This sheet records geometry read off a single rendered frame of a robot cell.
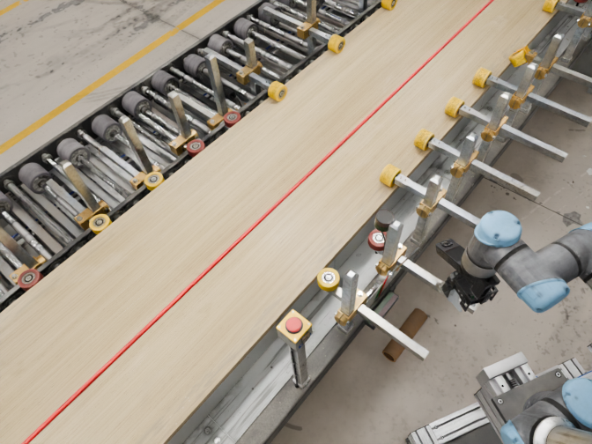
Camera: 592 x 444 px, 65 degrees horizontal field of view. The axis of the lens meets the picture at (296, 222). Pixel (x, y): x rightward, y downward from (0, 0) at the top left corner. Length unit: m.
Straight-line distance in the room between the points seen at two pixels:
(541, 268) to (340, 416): 1.68
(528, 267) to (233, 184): 1.31
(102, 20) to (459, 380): 4.14
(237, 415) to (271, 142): 1.12
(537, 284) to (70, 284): 1.54
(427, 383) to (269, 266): 1.16
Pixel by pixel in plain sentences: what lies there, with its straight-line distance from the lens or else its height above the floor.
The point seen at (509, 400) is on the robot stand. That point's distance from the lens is 1.50.
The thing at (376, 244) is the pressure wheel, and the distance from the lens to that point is 1.76.
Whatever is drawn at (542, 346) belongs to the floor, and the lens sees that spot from 2.79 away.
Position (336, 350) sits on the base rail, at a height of 0.70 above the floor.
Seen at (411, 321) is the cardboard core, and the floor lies 0.08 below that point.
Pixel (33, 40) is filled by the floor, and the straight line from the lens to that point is 5.00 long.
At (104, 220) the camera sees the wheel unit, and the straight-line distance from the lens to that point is 2.01.
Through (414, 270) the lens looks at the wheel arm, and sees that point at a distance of 1.79.
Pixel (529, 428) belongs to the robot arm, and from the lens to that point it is 1.24.
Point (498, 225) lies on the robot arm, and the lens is 0.94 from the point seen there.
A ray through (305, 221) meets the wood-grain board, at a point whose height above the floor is 0.90.
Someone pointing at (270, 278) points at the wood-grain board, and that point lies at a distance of 1.70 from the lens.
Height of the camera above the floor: 2.40
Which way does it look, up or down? 56 degrees down
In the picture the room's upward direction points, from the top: 5 degrees counter-clockwise
